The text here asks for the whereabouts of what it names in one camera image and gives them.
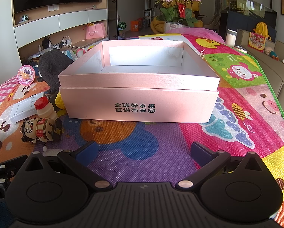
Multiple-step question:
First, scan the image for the silver cup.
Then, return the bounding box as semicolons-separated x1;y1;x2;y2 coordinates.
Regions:
225;29;238;48

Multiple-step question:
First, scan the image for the large yellow plush toy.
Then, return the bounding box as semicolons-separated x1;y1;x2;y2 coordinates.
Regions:
151;2;204;32

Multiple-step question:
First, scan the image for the beige sofa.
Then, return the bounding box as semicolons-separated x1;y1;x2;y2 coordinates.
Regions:
237;30;284;129

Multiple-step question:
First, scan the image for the yellow white package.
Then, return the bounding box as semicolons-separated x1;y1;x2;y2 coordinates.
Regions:
28;55;42;65

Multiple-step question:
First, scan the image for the wooden grey wall cabinet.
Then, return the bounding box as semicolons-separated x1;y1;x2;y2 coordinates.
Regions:
12;2;109;66

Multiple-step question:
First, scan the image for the colourful cartoon play mat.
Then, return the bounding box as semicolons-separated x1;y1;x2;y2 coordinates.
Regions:
0;32;284;228

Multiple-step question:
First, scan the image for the round pink cartoon badge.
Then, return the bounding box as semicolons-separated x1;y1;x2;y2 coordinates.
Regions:
18;65;35;86

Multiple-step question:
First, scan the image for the beige chair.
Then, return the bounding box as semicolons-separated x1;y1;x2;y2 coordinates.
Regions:
205;14;218;28

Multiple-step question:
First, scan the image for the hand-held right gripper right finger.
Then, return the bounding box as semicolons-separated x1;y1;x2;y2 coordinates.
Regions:
176;141;269;192

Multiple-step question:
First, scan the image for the cartoon print bag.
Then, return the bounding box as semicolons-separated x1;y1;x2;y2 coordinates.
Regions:
249;32;267;53

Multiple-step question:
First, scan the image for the white plastic adapter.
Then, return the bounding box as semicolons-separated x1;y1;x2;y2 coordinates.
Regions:
8;94;45;125

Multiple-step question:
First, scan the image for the yellow corn toy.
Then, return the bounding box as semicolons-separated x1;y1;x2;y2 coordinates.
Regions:
55;91;66;110

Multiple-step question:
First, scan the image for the small doll toy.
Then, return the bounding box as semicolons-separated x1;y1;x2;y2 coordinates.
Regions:
264;46;279;61

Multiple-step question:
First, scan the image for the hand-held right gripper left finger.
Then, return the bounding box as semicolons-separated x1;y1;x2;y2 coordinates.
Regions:
20;141;111;192

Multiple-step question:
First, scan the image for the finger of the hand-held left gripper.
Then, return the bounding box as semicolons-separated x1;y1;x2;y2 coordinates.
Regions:
0;155;28;183

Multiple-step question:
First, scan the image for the black plush toy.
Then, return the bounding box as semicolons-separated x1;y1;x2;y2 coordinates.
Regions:
38;50;74;94

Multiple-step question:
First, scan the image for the small red-capped drink bottle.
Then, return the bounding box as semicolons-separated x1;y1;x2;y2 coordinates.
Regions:
35;98;60;121

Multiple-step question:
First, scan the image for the white power strip with cables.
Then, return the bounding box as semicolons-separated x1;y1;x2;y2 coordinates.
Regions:
51;37;72;50

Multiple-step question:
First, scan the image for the pink gift bag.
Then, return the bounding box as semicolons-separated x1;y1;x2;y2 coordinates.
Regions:
85;23;106;40

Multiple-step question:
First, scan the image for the glass fish tank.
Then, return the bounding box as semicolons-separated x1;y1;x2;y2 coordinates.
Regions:
221;0;278;13

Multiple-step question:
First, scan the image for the potted pink orchid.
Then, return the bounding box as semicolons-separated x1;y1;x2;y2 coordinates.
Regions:
154;0;202;32

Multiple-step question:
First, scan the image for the dark cabinet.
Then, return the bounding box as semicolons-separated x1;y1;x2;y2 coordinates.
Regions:
220;11;278;41

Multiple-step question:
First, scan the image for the white rack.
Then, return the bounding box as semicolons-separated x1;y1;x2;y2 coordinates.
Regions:
144;9;154;28

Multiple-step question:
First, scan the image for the pink cloth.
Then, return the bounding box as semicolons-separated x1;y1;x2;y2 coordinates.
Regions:
164;27;222;41

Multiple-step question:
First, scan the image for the yellow backpack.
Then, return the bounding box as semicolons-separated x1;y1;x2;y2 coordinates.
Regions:
255;22;272;41

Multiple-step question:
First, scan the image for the pink cardboard box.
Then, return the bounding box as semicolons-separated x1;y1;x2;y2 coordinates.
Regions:
58;40;220;123

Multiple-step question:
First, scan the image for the cartoon wind-up figurine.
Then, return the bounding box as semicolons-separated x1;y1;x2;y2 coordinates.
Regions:
20;117;63;151

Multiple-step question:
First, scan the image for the orange box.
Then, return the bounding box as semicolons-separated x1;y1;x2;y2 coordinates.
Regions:
131;20;142;32

